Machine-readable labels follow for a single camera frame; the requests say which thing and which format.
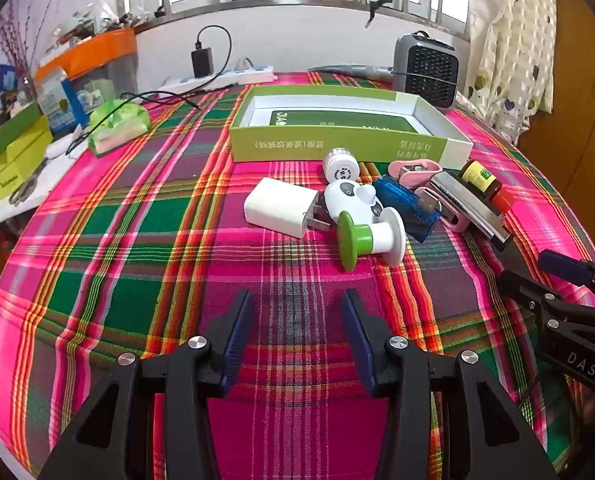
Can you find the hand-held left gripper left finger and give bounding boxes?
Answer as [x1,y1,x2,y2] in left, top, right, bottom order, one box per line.
[37,289,254,480]

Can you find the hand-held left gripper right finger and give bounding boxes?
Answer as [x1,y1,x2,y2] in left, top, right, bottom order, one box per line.
[341,288,561,480]

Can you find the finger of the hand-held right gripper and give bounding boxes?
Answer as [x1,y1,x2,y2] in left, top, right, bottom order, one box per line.
[499,270,595,396]
[537,249,595,311]

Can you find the green and white spool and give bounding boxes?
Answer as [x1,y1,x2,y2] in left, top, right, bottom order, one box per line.
[337,207,407,273]

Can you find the silver metal bar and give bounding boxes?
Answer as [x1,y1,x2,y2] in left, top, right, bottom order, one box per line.
[430,170,512,252]

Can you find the pink plastic clip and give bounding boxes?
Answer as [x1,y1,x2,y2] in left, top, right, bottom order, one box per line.
[400,172,471,233]
[388,157,444,183]

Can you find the brown bottle with red cap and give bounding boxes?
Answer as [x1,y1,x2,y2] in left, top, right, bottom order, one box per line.
[459,160,515,211]

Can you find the clear blue USB device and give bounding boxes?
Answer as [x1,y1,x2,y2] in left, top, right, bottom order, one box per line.
[373,175,441,245]

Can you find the white USB wall charger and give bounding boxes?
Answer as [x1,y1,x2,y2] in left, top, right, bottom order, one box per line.
[244,177,328,240]

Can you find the white panda-shaped gadget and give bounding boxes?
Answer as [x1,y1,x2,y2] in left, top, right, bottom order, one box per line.
[325,180,384,223]

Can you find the wooden wardrobe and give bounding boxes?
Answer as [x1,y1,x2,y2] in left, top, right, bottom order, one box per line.
[517,0,595,216]

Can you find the cream spotted curtain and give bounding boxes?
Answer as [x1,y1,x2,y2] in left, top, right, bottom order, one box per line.
[465,0,561,146]

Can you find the grey mini heater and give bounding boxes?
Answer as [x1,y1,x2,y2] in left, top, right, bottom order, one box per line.
[392,30,471,110]

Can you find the green plastic bag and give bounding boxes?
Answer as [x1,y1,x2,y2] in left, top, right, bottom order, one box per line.
[87,100,150,153]

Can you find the small white oval device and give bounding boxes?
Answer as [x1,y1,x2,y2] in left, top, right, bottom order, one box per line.
[44,135,83,158]

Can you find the white power strip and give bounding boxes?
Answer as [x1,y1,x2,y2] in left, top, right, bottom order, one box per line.
[160,62,274,92]

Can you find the grey floral folded umbrella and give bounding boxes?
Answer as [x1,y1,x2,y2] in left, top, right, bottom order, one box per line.
[307,62,395,80]

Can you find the black power adapter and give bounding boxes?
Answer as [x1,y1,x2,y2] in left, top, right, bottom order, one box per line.
[191,49,214,79]

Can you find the lime green cardboard box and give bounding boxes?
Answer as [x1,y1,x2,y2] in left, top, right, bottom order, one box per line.
[0,117,53,206]

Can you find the blue and white carton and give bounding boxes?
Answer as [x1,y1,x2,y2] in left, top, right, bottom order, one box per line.
[36,67,89,133]

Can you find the olive green cardboard box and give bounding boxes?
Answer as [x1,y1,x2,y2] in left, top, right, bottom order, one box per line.
[0,105,43,171]

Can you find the clear bin with orange lid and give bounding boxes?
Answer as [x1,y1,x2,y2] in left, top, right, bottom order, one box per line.
[34,27,138,111]

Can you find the pile of assorted clutter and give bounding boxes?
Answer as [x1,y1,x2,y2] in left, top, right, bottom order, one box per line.
[42,0,143,56]

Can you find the dried pink flower branches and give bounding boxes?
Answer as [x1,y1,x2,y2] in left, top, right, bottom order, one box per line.
[0,0,73,86]

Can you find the grey-handled scissors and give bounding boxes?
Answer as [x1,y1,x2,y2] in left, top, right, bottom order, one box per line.
[8,160,48,206]

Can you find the black adapter cable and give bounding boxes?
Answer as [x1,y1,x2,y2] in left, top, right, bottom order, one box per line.
[142,25,239,97]

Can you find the black strap on grille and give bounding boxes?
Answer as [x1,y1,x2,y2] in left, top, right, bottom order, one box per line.
[365,0,393,28]

